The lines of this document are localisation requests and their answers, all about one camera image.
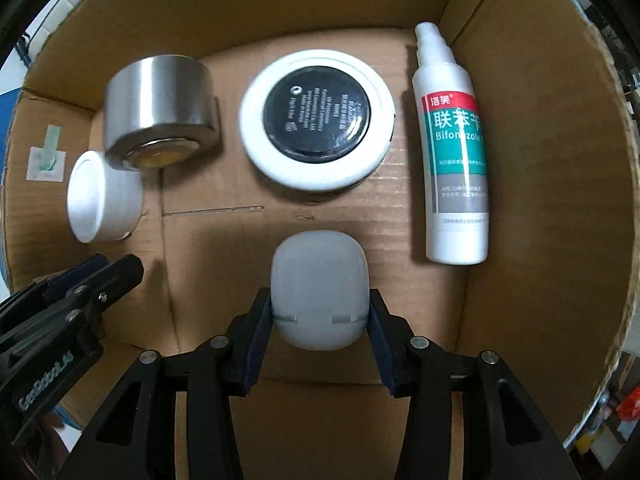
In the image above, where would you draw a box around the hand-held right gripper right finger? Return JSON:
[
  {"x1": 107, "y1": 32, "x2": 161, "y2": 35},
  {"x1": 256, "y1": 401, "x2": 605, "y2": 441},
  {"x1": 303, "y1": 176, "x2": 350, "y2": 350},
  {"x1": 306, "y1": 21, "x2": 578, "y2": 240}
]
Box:
[{"x1": 367, "y1": 287, "x2": 566, "y2": 480}]

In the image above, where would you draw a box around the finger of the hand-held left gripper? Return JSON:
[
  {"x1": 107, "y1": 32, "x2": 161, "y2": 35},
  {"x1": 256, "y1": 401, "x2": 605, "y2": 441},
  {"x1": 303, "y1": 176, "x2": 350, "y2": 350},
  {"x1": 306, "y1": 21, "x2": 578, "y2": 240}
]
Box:
[
  {"x1": 0, "y1": 254, "x2": 109, "y2": 332},
  {"x1": 50, "y1": 255, "x2": 146, "y2": 320}
]

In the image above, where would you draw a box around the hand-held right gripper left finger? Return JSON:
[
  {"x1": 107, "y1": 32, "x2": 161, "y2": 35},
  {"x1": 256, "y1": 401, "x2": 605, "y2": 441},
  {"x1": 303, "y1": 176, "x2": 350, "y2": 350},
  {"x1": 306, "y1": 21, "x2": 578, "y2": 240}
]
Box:
[{"x1": 72, "y1": 287, "x2": 273, "y2": 480}]

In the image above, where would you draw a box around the white earbuds case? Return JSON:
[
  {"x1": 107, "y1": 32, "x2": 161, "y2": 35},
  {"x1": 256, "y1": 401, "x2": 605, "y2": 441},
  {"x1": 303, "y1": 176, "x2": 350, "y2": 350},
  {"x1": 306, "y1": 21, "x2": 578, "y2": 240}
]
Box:
[{"x1": 270, "y1": 227, "x2": 371, "y2": 351}]

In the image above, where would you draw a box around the white jar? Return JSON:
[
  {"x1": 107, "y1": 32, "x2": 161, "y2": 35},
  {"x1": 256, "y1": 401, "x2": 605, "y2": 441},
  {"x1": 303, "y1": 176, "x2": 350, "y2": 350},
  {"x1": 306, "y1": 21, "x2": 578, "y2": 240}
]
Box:
[{"x1": 66, "y1": 150, "x2": 144, "y2": 245}]

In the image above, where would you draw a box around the cardboard box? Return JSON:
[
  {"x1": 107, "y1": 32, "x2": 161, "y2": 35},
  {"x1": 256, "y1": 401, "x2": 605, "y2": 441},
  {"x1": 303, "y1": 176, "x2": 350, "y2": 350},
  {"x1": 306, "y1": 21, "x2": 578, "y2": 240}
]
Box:
[{"x1": 0, "y1": 0, "x2": 640, "y2": 453}]

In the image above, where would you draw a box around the silver metal tin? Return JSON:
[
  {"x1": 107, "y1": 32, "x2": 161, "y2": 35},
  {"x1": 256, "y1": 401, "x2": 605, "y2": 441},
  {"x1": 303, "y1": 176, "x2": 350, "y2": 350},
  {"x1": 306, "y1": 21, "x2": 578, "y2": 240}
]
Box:
[{"x1": 103, "y1": 55, "x2": 222, "y2": 173}]

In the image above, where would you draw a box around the white spray bottle green label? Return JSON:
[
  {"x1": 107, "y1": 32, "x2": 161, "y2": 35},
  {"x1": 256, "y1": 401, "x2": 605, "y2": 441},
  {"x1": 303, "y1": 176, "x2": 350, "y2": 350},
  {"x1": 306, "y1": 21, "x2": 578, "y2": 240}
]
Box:
[{"x1": 411, "y1": 22, "x2": 491, "y2": 266}]

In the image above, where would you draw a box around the white round tin black lid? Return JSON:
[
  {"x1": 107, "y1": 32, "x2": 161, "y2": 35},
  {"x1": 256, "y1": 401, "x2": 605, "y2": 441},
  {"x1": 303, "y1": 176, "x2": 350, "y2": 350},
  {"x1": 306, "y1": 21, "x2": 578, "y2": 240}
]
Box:
[{"x1": 239, "y1": 50, "x2": 397, "y2": 195}]

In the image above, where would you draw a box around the person's left forearm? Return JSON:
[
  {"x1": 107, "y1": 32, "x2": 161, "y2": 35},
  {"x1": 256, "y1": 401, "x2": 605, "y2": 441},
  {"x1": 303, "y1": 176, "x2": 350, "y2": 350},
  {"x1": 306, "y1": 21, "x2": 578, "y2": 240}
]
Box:
[{"x1": 25, "y1": 410, "x2": 81, "y2": 480}]

